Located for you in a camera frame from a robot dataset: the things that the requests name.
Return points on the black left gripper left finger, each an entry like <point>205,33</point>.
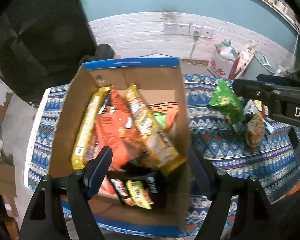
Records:
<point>44,217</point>

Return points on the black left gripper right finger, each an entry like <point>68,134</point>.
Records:
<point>254,218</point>

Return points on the green snack bag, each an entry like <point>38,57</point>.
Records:
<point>224,99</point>

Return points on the black yellow snack bag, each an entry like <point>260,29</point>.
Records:
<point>145,190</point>

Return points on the silver orange snack bag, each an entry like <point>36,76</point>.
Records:
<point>256,124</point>

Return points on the pale green waste bin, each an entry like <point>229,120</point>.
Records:
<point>259,64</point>

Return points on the white red carton box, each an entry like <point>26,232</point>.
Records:
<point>229,63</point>

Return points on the blue patterned bed cover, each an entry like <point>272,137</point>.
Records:
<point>273,161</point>

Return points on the yellow snack bag long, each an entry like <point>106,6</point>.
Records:
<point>86,145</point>

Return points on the yellow orange snack bag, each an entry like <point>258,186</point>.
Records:
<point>162,152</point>

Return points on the blue cardboard box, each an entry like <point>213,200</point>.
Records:
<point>160,82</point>

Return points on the black round speaker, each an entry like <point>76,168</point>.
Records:
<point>104,52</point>

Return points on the black hanging coat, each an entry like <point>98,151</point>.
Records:
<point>41,44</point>

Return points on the white wall socket strip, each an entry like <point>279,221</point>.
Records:
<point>188,30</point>

